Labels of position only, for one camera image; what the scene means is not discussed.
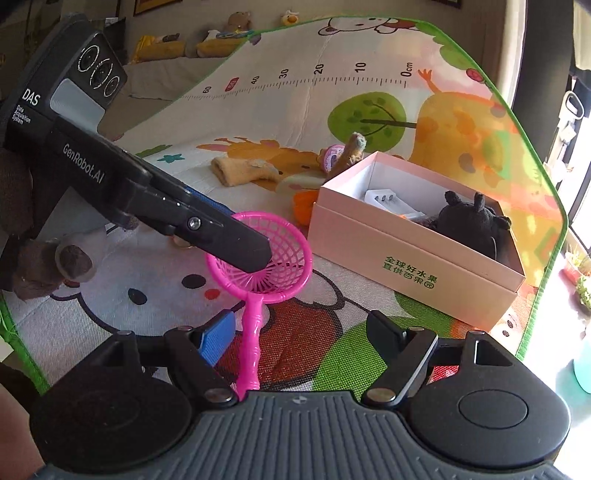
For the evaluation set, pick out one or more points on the black plush toy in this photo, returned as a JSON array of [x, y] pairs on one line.
[[466, 226]]

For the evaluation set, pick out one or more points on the white battery charger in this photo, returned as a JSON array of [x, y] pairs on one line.
[[383, 198]]

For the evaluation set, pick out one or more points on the orange plastic half shell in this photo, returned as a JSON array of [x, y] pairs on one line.
[[304, 207]]

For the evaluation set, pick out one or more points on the person's left hand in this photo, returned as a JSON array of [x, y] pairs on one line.
[[69, 265]]

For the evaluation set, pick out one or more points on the brown bear plush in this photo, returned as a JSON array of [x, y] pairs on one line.
[[238, 22]]

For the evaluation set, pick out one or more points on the wall picture frame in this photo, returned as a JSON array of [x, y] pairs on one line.
[[150, 7]]

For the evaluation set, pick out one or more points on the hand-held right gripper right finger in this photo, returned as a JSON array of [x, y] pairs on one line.
[[392, 344]]

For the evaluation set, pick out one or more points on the pink cardboard box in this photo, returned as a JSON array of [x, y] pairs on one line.
[[406, 267]]

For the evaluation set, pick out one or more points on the pink plastic toy net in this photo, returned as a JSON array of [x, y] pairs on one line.
[[249, 341]]

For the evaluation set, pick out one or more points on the pale teal plant pot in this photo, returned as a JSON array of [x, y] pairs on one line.
[[582, 369]]

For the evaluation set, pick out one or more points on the yellow and pink cake toy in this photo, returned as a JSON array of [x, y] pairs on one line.
[[330, 159]]

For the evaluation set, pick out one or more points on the yellow duck plush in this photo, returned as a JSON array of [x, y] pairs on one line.
[[292, 17]]

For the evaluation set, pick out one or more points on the yellow pillow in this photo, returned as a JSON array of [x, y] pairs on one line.
[[221, 46], [157, 50]]

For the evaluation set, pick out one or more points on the dark item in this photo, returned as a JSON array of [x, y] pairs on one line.
[[425, 222]]

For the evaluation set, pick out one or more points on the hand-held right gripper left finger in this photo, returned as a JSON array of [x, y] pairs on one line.
[[217, 337]]

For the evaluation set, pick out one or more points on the brown felt toy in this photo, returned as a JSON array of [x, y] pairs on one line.
[[351, 150]]

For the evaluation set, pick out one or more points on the yellow knitted pouch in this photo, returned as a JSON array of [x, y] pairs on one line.
[[235, 170]]

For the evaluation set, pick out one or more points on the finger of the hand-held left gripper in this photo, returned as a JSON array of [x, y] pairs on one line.
[[221, 240], [207, 203]]

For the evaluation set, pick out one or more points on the small potted plant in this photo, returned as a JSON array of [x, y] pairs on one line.
[[579, 281]]

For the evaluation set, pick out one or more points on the printed play mat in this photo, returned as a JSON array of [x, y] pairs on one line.
[[277, 115]]

